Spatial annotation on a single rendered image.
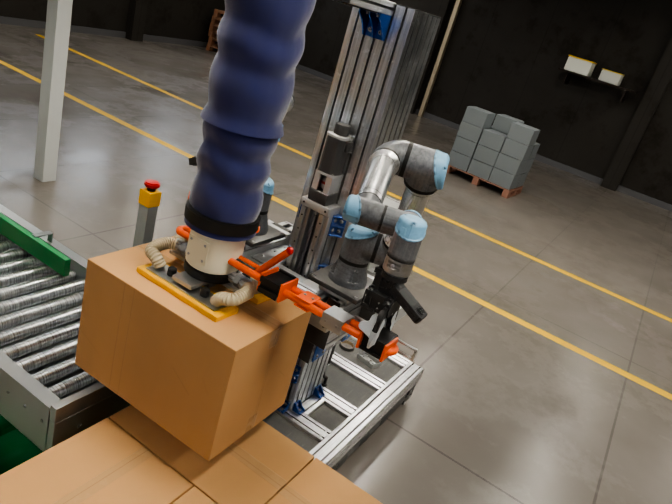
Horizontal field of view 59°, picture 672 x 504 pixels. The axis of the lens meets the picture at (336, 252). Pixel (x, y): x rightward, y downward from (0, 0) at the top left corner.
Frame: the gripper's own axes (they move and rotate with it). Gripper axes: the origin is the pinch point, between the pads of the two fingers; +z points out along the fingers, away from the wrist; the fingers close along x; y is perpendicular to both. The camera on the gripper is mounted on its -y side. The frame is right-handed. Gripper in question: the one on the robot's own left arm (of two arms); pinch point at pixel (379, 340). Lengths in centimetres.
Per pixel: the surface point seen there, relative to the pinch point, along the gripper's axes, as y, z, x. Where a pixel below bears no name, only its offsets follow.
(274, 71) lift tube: 50, -58, 6
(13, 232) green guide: 193, 57, -22
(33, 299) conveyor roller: 148, 65, -3
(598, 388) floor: -69, 117, -301
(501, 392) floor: -16, 117, -226
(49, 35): 371, -1, -155
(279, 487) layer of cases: 15, 66, -1
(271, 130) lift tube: 49, -42, 2
